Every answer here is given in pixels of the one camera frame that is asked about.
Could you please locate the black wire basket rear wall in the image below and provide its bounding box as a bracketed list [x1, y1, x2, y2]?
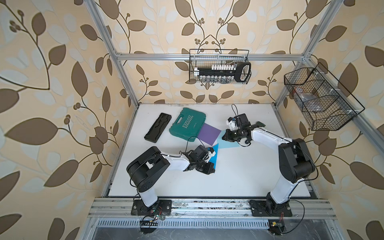
[189, 48, 252, 85]

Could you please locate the plastic bag in basket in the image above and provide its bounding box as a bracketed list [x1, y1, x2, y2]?
[294, 92, 324, 113]

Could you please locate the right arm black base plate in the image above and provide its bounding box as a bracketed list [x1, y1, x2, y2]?
[249, 200, 293, 217]

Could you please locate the purple square paper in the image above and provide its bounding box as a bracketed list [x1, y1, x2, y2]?
[198, 123, 222, 146]

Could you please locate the aluminium frame rear crossbar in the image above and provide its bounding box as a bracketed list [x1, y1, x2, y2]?
[116, 53, 305, 62]

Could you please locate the aluminium frame post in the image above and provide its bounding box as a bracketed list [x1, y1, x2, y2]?
[85, 0, 140, 109]
[274, 0, 344, 108]

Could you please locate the black socket set holder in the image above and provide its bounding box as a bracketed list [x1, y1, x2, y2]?
[192, 62, 252, 84]

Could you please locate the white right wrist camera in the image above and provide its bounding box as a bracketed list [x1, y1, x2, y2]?
[226, 118, 238, 131]

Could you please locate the small circuit board right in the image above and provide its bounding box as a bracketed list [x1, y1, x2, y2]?
[268, 220, 285, 236]

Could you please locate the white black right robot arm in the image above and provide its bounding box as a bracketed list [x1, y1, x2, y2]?
[222, 114, 316, 214]

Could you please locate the aluminium frame post right rear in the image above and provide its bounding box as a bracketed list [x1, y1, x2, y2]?
[274, 0, 344, 108]

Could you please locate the small circuit board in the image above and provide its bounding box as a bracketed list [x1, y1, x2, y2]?
[140, 215, 164, 234]
[268, 220, 285, 236]

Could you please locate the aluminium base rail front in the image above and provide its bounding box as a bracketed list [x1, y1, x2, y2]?
[88, 198, 337, 220]

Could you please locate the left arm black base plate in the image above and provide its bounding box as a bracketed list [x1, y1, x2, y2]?
[131, 200, 172, 217]

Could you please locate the aluminium frame post left rear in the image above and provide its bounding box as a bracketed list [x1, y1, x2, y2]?
[85, 0, 140, 109]

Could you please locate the small circuit board left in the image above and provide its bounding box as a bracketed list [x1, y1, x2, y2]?
[140, 215, 164, 234]

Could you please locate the black wire basket wall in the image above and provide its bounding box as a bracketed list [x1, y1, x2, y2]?
[189, 48, 252, 85]
[284, 63, 358, 131]

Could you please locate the black foam tool tray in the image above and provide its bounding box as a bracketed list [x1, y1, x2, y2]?
[144, 113, 172, 143]

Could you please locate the aluminium frame right side rail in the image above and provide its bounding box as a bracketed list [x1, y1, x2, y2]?
[323, 70, 384, 156]

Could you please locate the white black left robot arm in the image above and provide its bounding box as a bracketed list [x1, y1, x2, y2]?
[126, 145, 216, 208]

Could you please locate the black wire basket right wall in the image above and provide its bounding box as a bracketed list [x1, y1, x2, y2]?
[284, 63, 358, 131]

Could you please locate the light blue square paper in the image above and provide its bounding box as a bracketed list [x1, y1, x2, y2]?
[216, 136, 240, 149]

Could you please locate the green plastic tool case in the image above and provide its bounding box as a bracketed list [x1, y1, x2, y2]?
[169, 108, 206, 142]

